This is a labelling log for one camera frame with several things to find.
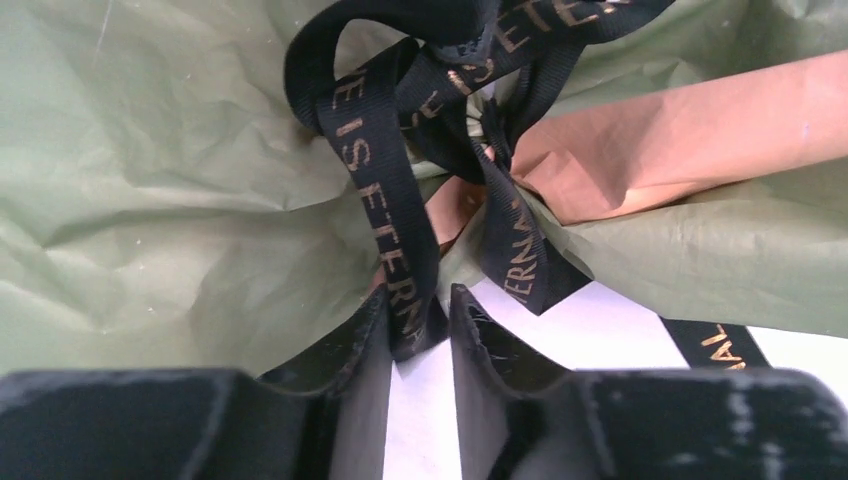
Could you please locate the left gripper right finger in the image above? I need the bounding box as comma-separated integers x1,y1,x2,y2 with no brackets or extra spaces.
450,284,847,479

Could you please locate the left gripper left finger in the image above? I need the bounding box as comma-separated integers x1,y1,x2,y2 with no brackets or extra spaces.
1,288,392,479

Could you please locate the orange wrapping paper sheet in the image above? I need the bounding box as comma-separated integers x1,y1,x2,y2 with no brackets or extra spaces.
1,1,847,372

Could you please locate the black ribbon strap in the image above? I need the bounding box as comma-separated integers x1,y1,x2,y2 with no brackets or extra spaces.
283,0,773,371

